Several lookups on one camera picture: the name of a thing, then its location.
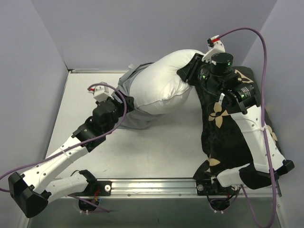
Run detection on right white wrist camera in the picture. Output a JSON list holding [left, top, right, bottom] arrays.
[[202, 35, 226, 62]]

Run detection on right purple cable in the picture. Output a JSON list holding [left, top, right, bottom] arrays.
[[213, 27, 280, 228]]

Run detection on grey pillowcase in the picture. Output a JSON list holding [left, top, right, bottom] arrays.
[[117, 62, 163, 129]]

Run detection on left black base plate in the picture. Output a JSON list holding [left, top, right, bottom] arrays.
[[79, 180, 112, 197]]

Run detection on aluminium front rail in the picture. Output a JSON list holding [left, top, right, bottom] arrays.
[[49, 179, 282, 198]]

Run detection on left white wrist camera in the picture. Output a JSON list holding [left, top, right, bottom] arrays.
[[87, 82, 112, 102]]

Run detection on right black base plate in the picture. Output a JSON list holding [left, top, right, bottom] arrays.
[[196, 179, 237, 196]]

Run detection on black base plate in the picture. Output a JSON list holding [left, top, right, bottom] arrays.
[[79, 180, 112, 197], [196, 179, 237, 196]]

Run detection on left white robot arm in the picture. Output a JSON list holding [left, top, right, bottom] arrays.
[[8, 95, 134, 218]]

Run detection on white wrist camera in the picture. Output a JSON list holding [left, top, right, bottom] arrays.
[[87, 82, 112, 102], [202, 35, 226, 62]]

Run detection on black floral plush pillow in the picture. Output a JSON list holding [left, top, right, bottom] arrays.
[[192, 66, 285, 188]]

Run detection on white pillow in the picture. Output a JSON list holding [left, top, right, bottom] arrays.
[[129, 49, 203, 115]]

